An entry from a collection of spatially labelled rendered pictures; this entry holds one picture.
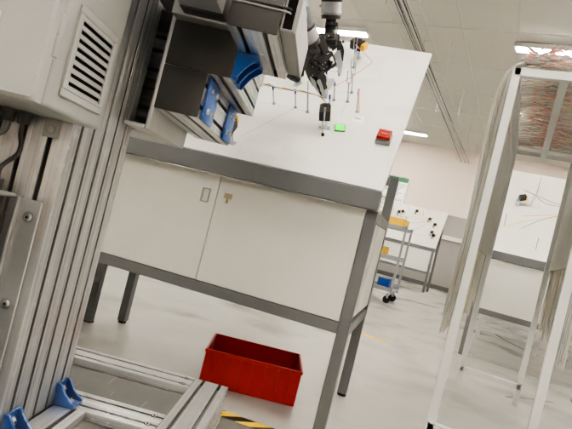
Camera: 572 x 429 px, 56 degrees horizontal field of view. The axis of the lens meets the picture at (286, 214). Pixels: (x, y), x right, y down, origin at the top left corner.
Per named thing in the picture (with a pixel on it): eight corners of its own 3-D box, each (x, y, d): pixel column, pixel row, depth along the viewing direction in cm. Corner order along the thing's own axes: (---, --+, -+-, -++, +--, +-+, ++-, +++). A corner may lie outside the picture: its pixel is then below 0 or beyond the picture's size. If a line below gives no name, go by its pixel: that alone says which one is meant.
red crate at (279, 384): (294, 408, 206) (303, 372, 207) (197, 383, 206) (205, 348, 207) (293, 385, 235) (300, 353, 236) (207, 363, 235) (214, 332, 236)
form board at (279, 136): (88, 128, 211) (87, 124, 210) (204, 22, 280) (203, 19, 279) (381, 195, 181) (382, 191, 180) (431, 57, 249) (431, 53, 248)
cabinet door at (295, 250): (338, 321, 182) (365, 209, 183) (195, 279, 197) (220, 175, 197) (339, 320, 185) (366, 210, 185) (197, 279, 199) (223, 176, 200)
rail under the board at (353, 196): (377, 210, 179) (381, 191, 179) (81, 141, 209) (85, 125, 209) (378, 212, 184) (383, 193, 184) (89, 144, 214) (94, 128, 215)
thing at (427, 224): (424, 293, 1022) (444, 208, 1024) (365, 276, 1069) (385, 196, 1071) (429, 291, 1088) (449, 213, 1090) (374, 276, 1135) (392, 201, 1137)
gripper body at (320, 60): (338, 66, 178) (327, 34, 171) (319, 81, 176) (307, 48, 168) (323, 63, 184) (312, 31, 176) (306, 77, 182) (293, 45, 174)
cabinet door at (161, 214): (195, 279, 197) (220, 175, 198) (71, 243, 211) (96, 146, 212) (197, 278, 199) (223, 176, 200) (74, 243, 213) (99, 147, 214)
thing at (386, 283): (395, 302, 707) (414, 223, 708) (388, 304, 660) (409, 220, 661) (326, 282, 744) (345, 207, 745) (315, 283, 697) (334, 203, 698)
